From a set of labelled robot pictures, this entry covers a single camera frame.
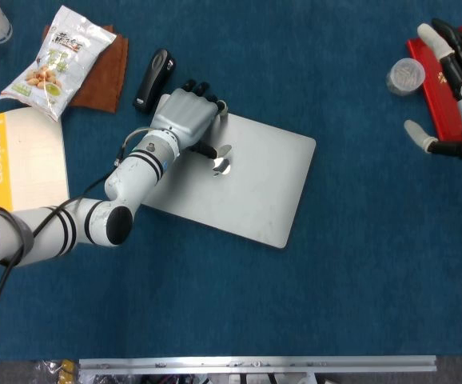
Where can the aluminium profile rail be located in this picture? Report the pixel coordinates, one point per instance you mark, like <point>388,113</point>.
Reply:
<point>255,365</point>

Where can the silver Apple laptop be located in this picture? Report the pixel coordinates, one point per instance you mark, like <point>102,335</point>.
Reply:
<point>263,192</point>

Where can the blue felt table cloth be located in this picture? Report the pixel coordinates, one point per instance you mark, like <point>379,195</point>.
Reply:
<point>335,280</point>

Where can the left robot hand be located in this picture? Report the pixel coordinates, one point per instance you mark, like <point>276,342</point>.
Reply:
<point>185,114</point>

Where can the small clear round container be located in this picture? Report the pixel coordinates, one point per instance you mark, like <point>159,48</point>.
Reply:
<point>405,76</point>

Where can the white nut snack bag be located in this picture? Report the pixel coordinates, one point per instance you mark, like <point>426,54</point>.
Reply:
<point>55,60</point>

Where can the brown leather pouch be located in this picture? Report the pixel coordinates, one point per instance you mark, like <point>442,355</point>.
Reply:
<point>103,84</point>

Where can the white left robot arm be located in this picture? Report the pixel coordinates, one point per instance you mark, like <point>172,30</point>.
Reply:
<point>135,180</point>

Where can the red certificate folder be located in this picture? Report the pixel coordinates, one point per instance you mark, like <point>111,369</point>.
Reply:
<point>443,116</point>

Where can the clear bag with yellow parts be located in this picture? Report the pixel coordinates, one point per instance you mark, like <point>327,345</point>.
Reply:
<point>51,370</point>

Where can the yellow white Lexicon notebook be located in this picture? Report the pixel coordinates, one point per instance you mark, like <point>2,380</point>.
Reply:
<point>31,160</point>

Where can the black stapler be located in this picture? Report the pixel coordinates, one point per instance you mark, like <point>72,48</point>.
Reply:
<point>153,80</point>

